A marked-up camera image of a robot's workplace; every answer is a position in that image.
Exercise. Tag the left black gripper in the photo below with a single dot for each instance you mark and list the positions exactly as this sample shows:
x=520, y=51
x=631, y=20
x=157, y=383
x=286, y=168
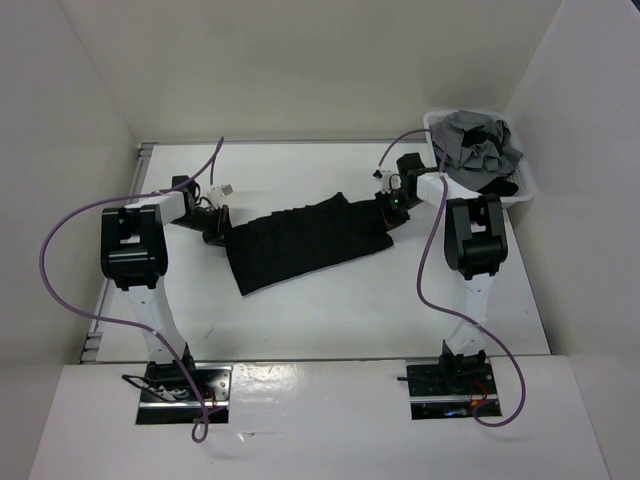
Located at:
x=219, y=234

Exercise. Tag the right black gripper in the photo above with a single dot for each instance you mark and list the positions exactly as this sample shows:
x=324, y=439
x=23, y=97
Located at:
x=389, y=219

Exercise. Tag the black skirt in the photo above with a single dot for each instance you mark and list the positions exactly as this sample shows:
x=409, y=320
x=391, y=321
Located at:
x=290, y=243

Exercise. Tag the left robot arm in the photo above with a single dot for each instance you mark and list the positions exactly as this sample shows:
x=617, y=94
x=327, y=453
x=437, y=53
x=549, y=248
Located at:
x=165, y=345

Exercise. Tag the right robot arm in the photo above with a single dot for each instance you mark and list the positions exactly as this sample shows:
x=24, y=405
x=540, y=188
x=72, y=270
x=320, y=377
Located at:
x=474, y=247

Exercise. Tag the black garment in basket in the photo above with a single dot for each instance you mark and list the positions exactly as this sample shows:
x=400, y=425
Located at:
x=500, y=189

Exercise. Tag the white plastic basket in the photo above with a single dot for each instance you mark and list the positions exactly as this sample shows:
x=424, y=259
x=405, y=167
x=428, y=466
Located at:
x=521, y=176

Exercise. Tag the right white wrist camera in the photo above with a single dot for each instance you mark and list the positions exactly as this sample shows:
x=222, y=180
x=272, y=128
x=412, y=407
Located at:
x=389, y=181

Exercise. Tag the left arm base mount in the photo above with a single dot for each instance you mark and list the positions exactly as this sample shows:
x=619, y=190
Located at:
x=167, y=398

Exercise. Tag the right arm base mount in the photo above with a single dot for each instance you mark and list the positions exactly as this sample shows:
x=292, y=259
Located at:
x=432, y=397

